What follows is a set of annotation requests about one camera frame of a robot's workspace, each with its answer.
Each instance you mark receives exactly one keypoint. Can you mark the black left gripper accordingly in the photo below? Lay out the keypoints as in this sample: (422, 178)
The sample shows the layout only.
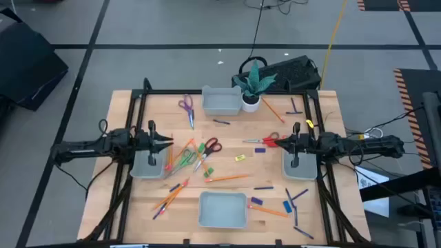
(143, 141)

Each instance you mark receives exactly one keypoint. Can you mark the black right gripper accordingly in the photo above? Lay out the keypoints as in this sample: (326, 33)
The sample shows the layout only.
(306, 143)

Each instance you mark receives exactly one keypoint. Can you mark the orange pencil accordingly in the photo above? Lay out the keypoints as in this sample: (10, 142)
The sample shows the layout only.
(170, 195)
(181, 153)
(273, 110)
(174, 198)
(171, 151)
(268, 211)
(227, 178)
(197, 149)

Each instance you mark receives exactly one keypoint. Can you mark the purple eraser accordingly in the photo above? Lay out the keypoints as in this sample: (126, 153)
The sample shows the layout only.
(257, 200)
(260, 150)

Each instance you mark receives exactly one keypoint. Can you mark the green eraser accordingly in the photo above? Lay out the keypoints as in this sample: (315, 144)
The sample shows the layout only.
(208, 172)
(201, 148)

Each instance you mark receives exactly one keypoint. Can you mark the red and black scissors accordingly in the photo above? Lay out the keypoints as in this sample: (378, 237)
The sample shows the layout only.
(203, 159)

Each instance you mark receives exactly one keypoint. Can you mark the yellow eraser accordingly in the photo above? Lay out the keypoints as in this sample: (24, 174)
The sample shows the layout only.
(240, 157)

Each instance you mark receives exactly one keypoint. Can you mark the blue crayon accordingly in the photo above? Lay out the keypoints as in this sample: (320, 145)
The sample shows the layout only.
(174, 187)
(300, 194)
(221, 122)
(290, 198)
(295, 216)
(294, 112)
(294, 105)
(263, 188)
(303, 232)
(159, 211)

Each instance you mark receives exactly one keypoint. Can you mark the blue eraser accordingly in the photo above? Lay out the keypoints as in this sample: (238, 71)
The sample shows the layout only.
(287, 207)

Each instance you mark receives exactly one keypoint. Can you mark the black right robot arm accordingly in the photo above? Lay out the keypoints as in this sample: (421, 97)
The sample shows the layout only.
(379, 146)

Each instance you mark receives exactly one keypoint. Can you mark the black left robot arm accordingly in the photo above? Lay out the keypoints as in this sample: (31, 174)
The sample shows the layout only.
(82, 149)

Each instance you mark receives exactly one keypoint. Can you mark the yellow tape tag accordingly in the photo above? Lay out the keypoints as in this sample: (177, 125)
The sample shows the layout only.
(309, 124)

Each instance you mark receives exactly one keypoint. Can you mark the grey plastic bin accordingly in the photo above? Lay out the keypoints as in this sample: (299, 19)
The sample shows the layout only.
(222, 210)
(308, 168)
(141, 168)
(220, 103)

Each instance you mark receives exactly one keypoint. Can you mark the green plant in white pot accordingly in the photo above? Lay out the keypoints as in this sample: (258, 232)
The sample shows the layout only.
(251, 103)

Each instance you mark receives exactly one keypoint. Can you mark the black perforated case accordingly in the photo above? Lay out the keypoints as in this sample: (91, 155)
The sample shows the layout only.
(296, 74)

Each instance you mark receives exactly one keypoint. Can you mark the yellow connector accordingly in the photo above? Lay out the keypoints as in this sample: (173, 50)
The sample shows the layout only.
(361, 136)

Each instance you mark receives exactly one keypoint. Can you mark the white printed sheet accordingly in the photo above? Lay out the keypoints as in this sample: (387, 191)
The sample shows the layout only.
(370, 179)

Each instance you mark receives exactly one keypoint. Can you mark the silver aluminium bar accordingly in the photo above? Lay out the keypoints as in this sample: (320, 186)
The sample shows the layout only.
(129, 246)

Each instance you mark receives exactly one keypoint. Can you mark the black metal beam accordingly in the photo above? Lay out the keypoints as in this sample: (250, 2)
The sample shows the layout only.
(396, 186)

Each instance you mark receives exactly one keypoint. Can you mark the black mat with orange stripes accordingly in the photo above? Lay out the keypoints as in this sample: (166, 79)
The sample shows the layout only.
(423, 82)
(382, 4)

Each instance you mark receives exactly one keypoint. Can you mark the large black box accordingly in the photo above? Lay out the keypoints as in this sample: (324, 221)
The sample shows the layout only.
(27, 65)

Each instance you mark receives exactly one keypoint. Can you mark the black metal table frame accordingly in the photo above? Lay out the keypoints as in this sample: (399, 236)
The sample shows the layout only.
(220, 92)

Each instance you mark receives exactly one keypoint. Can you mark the grey metal post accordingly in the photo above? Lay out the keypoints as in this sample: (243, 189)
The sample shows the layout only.
(432, 117)

